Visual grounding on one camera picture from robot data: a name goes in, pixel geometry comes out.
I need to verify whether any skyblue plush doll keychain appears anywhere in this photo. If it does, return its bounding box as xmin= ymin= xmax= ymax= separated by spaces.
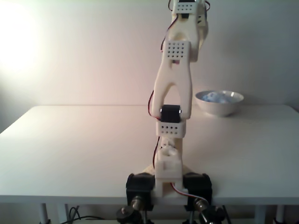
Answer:
xmin=202 ymin=91 xmax=235 ymax=104

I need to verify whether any white ceramic bowl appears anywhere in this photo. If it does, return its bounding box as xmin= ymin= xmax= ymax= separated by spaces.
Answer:
xmin=195 ymin=90 xmax=244 ymax=117

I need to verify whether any black table clamp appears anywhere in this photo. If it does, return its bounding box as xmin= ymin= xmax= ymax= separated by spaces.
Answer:
xmin=183 ymin=172 xmax=231 ymax=224
xmin=116 ymin=172 xmax=156 ymax=224

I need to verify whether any white table leg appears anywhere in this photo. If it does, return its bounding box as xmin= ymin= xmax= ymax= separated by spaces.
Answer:
xmin=274 ymin=205 xmax=285 ymax=224
xmin=254 ymin=205 xmax=266 ymax=224
xmin=39 ymin=203 xmax=51 ymax=224

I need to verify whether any red white base cable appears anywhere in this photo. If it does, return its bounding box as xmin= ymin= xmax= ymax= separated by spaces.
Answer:
xmin=170 ymin=182 xmax=209 ymax=205

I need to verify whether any black cable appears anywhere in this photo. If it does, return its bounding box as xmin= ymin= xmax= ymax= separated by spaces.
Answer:
xmin=66 ymin=206 xmax=105 ymax=222

